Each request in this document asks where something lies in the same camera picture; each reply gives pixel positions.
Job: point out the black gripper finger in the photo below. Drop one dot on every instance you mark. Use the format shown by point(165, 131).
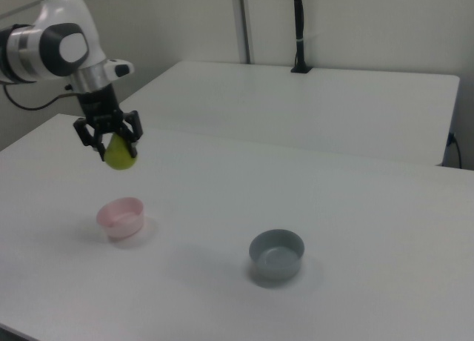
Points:
point(134, 128)
point(89, 137)

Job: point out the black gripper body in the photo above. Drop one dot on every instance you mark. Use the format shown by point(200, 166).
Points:
point(99, 107)

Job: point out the green pear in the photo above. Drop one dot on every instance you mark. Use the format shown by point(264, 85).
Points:
point(119, 159)

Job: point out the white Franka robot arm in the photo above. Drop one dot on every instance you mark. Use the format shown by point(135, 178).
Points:
point(55, 22)

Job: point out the pink plastic bowl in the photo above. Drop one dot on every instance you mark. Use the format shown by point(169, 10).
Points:
point(122, 222)

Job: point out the grey plastic bowl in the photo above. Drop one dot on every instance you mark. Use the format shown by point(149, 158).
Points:
point(276, 257)

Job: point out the white wall partition post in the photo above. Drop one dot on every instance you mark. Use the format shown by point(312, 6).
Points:
point(242, 22)

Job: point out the black camera pole with clamp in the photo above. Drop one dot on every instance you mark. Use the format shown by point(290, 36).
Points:
point(299, 22)

